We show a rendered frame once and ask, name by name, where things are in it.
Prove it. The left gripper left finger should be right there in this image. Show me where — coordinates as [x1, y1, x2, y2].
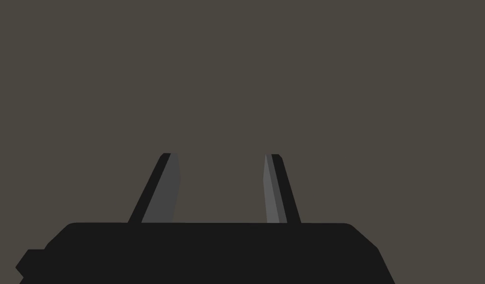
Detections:
[127, 152, 182, 224]

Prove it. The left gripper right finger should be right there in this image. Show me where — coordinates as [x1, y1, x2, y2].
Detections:
[262, 153, 302, 224]

